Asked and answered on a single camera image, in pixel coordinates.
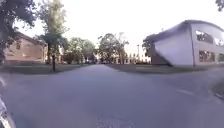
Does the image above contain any round leafy tree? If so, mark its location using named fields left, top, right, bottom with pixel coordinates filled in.
left=97, top=32, right=130, bottom=65

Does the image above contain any pole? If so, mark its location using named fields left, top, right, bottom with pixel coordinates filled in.
left=136, top=44, right=141, bottom=64

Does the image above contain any grey asphalt road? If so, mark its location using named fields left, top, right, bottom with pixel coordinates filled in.
left=0, top=63, right=224, bottom=128

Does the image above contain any group of trees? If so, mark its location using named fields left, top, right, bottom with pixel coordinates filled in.
left=61, top=36, right=98, bottom=65

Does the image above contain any grass strip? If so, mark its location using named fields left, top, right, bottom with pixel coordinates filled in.
left=105, top=63, right=224, bottom=75
left=0, top=63, right=93, bottom=76

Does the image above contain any tall slender tree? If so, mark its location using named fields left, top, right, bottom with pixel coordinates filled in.
left=37, top=0, right=69, bottom=73

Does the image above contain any grey building with large windows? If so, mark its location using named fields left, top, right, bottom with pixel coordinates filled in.
left=150, top=19, right=224, bottom=67

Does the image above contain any red brick building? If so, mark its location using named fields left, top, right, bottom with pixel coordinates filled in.
left=2, top=31, right=49, bottom=65

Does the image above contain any dark large tree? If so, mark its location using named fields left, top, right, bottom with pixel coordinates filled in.
left=0, top=0, right=38, bottom=64

